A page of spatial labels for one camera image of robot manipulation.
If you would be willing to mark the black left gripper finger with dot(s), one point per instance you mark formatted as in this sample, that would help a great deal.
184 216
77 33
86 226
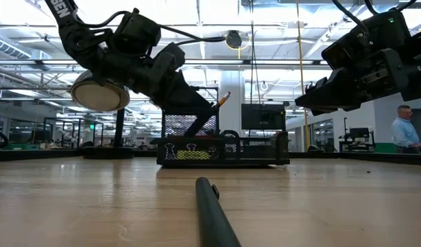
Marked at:
190 99

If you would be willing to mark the black pen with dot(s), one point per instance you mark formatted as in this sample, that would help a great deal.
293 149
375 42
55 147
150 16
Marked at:
212 216
198 127

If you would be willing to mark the black binder clip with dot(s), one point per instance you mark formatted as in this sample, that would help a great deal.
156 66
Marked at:
169 151
212 151
191 147

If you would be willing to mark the black mesh desk organizer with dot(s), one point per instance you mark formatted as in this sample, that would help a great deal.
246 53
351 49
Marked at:
258 154

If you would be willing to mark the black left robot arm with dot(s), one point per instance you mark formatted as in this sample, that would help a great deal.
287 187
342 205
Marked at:
80 48

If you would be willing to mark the black background workstation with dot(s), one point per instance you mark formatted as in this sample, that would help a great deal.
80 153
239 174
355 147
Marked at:
358 133

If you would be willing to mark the black background monitor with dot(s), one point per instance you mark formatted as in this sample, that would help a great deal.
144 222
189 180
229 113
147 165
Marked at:
263 116

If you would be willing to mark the person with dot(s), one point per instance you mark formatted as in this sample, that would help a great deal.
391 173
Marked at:
404 132

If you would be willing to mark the green panel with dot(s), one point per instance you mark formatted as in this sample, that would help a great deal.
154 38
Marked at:
383 148

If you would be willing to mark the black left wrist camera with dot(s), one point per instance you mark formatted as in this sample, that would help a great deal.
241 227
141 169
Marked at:
171 55

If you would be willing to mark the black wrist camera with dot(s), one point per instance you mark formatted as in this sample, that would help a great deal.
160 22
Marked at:
171 55
340 53

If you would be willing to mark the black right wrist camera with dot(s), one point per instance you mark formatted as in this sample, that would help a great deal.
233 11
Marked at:
340 53

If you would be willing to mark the black aluminium table frame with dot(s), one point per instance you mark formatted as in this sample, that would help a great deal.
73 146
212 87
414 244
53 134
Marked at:
42 155

